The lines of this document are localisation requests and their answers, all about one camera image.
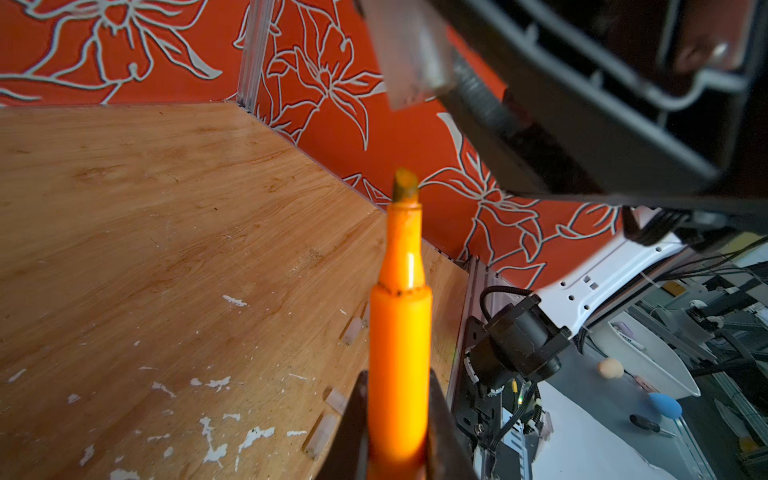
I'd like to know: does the orange marker pen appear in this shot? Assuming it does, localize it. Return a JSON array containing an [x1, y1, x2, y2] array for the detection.
[[367, 168, 433, 479]]

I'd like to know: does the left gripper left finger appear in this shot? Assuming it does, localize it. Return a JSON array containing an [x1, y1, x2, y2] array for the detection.
[[317, 370, 369, 480]]

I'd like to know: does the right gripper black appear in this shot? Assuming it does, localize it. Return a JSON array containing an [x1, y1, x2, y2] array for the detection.
[[434, 1, 767, 210]]

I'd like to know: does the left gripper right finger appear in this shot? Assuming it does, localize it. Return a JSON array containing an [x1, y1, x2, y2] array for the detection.
[[426, 370, 478, 480]]

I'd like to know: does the clear pen cap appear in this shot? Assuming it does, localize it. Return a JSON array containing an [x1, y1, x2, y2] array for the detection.
[[341, 317, 364, 345], [302, 412, 339, 460], [359, 0, 456, 110], [324, 388, 348, 416]]

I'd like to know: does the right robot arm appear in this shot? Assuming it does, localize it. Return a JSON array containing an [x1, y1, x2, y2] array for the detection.
[[435, 1, 767, 332]]

